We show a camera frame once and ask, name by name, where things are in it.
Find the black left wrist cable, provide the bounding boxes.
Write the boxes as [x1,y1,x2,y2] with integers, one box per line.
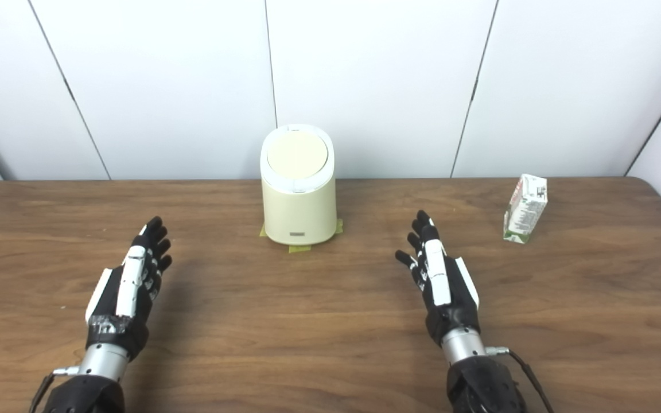
[28,367,81,413]

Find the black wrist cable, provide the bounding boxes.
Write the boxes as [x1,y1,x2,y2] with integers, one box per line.
[484,346,555,413]
[28,367,81,413]

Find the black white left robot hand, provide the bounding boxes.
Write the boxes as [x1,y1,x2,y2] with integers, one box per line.
[85,216,173,362]

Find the white green milk carton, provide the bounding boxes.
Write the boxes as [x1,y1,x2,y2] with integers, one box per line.
[503,174,549,244]

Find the cream round bin lid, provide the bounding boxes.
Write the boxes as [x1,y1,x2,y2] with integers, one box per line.
[266,130,329,179]

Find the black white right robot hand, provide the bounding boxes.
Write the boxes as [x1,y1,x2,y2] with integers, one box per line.
[395,210,480,348]

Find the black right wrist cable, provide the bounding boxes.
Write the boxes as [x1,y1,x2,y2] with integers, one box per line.
[484,346,555,413]

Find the cream-colored bin body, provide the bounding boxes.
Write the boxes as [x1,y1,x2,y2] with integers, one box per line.
[260,124,337,246]

